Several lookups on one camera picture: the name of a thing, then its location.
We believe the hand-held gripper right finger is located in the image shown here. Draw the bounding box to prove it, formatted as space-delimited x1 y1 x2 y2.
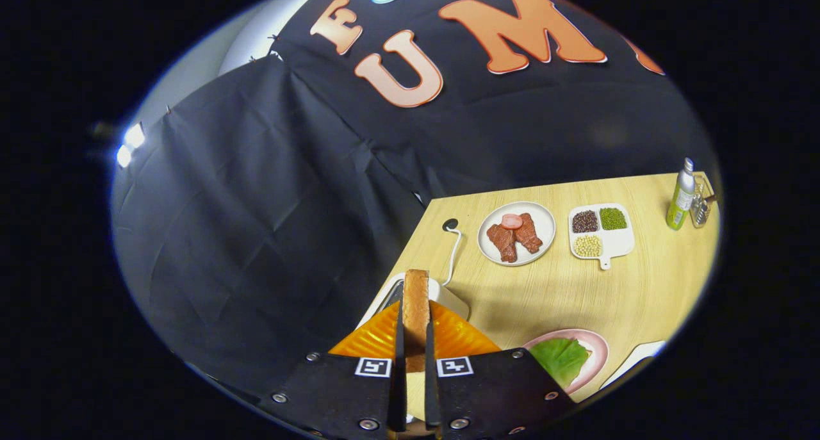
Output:
425 301 577 440

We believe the white divided dish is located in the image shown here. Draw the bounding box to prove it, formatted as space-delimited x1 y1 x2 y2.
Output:
568 203 636 271

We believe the metal wire basket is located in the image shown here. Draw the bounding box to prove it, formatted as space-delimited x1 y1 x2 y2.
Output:
691 174 717 229

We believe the small white plate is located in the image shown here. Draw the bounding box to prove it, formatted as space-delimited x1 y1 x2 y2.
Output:
599 341 667 389

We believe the green lettuce leaf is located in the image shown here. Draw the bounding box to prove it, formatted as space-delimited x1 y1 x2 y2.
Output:
529 338 591 389

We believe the white toaster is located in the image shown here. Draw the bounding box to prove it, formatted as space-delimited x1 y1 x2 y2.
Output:
356 272 472 421

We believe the small ceiling light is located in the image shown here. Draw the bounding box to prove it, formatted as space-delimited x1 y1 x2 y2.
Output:
115 123 147 168

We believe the white toaster cable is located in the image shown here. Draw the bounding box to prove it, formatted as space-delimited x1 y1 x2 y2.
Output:
442 219 463 287

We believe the green label metal bottle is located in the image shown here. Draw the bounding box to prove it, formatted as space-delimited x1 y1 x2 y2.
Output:
666 158 696 231

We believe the round white plate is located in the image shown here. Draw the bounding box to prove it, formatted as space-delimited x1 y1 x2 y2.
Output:
477 201 557 266

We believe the pink plate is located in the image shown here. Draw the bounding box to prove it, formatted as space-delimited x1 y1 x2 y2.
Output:
522 329 610 396

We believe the brown-crust bread slice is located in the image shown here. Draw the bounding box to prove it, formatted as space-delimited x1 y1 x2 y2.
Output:
402 269 431 373

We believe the brown meat piece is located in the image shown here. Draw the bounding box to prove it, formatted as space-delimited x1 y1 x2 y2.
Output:
486 224 518 263
512 213 544 254

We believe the black backdrop cloth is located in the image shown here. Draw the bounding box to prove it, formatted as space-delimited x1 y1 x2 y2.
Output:
112 0 718 396

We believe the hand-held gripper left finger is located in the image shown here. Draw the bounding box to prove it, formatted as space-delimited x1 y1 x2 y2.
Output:
259 301 407 440

